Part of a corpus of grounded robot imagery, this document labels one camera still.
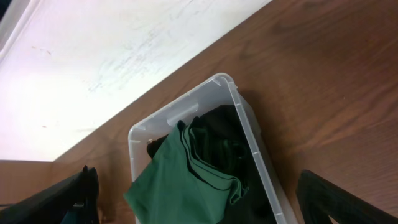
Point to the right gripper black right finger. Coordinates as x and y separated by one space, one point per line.
321 202

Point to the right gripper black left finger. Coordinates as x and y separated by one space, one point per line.
73 200

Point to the black cloth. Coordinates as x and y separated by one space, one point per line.
254 207

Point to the green cloth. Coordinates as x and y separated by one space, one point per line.
194 176

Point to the clear plastic storage bin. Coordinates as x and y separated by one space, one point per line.
219 89

